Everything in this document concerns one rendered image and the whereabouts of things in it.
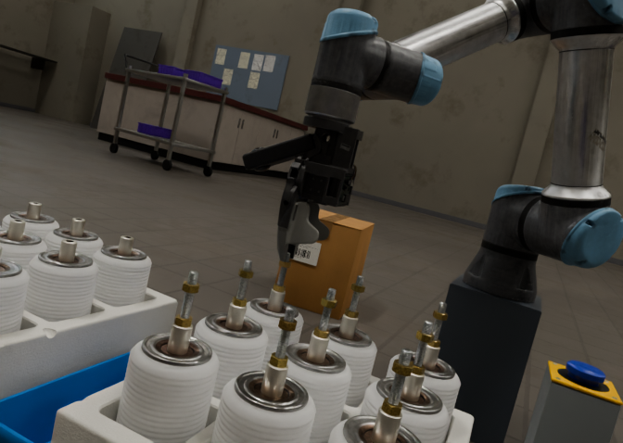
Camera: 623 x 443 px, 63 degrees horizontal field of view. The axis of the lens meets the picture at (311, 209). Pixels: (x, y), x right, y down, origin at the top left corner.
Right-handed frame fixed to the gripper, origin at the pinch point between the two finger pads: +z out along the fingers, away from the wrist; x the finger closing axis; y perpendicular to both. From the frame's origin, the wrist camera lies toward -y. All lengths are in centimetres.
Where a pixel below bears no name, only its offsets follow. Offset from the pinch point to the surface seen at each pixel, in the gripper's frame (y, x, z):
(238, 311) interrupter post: 0.1, -12.7, 6.8
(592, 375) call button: 41.1, -10.0, 1.6
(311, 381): 12.5, -17.4, 10.0
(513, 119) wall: 58, 756, -138
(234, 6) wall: -481, 823, -257
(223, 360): 1.1, -16.3, 11.9
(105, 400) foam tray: -7.4, -26.0, 16.3
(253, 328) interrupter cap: 2.0, -11.0, 8.9
